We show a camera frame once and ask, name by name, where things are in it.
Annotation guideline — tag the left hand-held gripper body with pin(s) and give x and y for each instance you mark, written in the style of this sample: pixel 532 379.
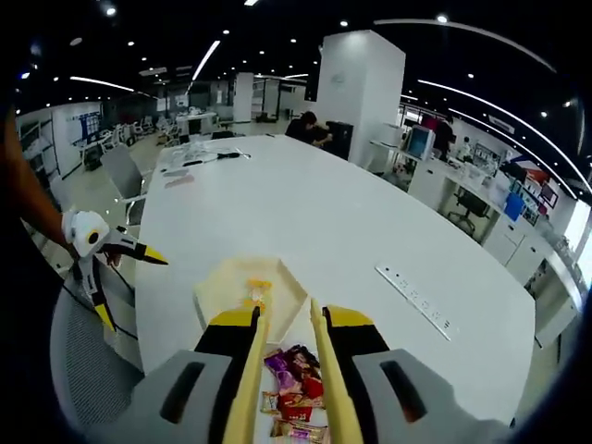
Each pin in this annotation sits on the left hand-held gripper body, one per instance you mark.
pixel 85 233

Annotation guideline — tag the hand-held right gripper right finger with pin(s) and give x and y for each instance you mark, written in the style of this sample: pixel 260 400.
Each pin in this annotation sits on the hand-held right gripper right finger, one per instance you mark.
pixel 402 402

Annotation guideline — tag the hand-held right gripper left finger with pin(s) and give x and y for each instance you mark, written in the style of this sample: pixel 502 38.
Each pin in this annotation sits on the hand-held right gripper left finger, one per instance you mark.
pixel 185 398

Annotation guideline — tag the small gold food packet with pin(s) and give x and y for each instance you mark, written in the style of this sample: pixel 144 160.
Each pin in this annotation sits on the small gold food packet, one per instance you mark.
pixel 272 402

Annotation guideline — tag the red label food packet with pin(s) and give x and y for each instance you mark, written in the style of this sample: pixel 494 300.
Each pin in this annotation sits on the red label food packet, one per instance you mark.
pixel 300 408

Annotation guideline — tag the beige hexagonal container tray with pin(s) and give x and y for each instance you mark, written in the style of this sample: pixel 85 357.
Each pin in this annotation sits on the beige hexagonal container tray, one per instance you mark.
pixel 231 287

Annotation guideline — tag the gold purple food packet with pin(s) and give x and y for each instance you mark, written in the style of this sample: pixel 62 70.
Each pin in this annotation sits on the gold purple food packet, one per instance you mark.
pixel 298 429

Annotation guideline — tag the orange clear food packet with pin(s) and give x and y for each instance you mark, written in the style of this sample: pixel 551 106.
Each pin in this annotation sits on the orange clear food packet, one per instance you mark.
pixel 259 291

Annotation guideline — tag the person's left hand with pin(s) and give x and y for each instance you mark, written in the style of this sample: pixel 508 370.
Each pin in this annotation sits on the person's left hand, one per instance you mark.
pixel 114 259

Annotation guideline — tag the grey mesh office chair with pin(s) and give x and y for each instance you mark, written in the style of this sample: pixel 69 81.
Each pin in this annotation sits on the grey mesh office chair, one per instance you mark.
pixel 88 370

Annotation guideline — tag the black tool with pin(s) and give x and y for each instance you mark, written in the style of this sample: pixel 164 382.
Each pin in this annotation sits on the black tool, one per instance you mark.
pixel 226 156

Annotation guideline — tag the blue box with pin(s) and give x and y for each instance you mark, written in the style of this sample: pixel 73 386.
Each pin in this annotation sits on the blue box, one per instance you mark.
pixel 514 206

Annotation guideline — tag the white low cabinet row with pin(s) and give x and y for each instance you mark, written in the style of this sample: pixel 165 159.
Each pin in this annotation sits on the white low cabinet row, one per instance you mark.
pixel 427 178

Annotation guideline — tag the teal screen monitor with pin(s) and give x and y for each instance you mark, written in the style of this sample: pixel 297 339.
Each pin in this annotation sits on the teal screen monitor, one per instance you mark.
pixel 421 141

